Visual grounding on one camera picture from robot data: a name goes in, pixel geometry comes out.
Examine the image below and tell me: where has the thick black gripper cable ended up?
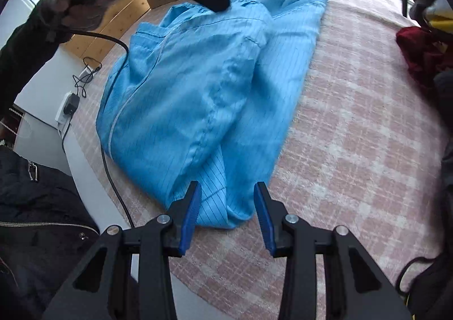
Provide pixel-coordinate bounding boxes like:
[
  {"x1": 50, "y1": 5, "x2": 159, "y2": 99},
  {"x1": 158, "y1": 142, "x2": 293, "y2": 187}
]
[{"x1": 69, "y1": 30, "x2": 136, "y2": 230}]

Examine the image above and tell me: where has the dark grey garment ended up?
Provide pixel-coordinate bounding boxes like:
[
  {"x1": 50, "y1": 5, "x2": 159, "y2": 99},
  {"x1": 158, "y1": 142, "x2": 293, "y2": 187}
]
[{"x1": 433, "y1": 70, "x2": 453, "y2": 207}]

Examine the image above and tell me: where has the white power strip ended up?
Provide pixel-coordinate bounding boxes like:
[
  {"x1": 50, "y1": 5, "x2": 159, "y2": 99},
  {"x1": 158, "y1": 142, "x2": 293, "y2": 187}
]
[{"x1": 56, "y1": 92, "x2": 80, "y2": 129}]

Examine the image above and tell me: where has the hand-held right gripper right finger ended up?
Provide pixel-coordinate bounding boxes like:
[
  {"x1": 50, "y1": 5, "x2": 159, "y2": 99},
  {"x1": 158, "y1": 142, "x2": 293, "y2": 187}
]
[{"x1": 254, "y1": 182, "x2": 413, "y2": 320}]

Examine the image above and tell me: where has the black power cord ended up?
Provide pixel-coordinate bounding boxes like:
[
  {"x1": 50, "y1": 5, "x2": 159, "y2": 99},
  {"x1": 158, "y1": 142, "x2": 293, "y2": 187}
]
[{"x1": 61, "y1": 122, "x2": 71, "y2": 156}]

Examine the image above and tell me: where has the person's left hand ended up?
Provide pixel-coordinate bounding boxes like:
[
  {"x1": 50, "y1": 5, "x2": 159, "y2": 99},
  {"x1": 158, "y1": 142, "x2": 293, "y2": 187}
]
[{"x1": 44, "y1": 0, "x2": 117, "y2": 32}]

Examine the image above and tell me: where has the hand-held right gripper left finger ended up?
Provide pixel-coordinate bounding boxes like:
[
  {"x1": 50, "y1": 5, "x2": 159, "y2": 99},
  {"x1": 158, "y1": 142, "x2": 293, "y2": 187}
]
[{"x1": 42, "y1": 181, "x2": 202, "y2": 320}]

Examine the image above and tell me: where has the blue striped coat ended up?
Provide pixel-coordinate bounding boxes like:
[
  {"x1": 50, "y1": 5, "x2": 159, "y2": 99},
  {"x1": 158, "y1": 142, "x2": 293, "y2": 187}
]
[{"x1": 95, "y1": 0, "x2": 330, "y2": 229}]

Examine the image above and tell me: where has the black power adapter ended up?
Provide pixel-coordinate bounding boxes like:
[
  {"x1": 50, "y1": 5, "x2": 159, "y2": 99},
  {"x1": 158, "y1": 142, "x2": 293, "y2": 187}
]
[{"x1": 65, "y1": 93, "x2": 80, "y2": 116}]

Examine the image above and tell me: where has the wooden board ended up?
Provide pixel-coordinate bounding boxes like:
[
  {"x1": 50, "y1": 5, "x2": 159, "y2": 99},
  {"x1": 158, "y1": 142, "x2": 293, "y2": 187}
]
[{"x1": 58, "y1": 0, "x2": 153, "y2": 67}]

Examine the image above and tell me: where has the black zippered jacket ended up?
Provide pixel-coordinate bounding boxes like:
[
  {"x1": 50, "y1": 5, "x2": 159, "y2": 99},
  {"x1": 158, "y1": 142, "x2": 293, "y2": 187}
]
[{"x1": 0, "y1": 146, "x2": 138, "y2": 320}]

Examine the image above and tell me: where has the person's left forearm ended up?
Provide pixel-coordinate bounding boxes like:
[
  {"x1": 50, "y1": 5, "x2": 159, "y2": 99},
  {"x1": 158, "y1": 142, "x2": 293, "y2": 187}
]
[{"x1": 0, "y1": 0, "x2": 73, "y2": 115}]

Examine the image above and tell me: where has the red garment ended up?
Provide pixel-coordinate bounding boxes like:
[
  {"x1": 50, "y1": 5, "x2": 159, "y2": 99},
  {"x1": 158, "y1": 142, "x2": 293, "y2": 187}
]
[{"x1": 396, "y1": 26, "x2": 453, "y2": 94}]

